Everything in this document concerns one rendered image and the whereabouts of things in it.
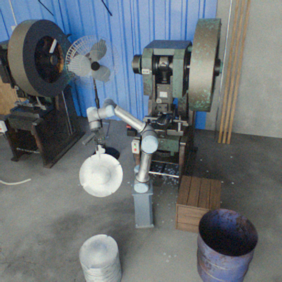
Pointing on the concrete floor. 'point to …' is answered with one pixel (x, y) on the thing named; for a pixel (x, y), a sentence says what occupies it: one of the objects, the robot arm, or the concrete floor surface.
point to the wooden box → (189, 218)
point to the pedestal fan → (88, 62)
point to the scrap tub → (224, 245)
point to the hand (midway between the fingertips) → (98, 157)
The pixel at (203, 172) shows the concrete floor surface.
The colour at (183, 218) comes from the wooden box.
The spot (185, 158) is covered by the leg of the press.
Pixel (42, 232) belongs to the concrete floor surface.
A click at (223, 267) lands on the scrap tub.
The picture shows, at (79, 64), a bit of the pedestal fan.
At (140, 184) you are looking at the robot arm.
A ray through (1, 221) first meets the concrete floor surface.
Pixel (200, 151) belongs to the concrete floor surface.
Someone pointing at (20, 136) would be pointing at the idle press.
